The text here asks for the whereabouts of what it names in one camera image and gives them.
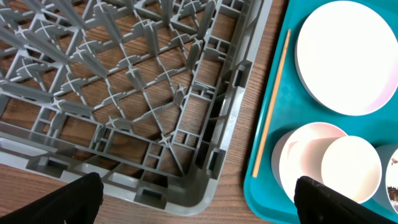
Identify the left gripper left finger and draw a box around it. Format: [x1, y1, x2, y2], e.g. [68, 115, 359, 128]
[1, 172, 104, 224]

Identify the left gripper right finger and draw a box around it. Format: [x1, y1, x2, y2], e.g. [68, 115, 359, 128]
[294, 176, 395, 224]

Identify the white paper cup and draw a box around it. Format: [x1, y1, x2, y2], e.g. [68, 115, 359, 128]
[280, 122, 382, 203]

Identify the rice pile with food scrap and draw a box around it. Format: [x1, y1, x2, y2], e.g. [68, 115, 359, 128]
[386, 156, 397, 212]

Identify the grey bowl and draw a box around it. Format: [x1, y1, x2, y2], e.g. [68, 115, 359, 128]
[373, 144, 397, 215]

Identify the grey dishwasher rack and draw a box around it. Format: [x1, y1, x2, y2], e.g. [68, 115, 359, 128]
[1, 1, 272, 216]

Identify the small pink plate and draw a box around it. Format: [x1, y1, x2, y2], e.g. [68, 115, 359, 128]
[271, 129, 295, 189]

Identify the teal serving tray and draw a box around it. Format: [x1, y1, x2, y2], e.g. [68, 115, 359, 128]
[243, 0, 397, 223]

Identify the wooden chopstick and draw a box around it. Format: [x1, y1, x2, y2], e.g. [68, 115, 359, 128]
[252, 29, 292, 178]

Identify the large white plate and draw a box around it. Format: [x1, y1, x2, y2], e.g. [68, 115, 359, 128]
[295, 1, 397, 116]

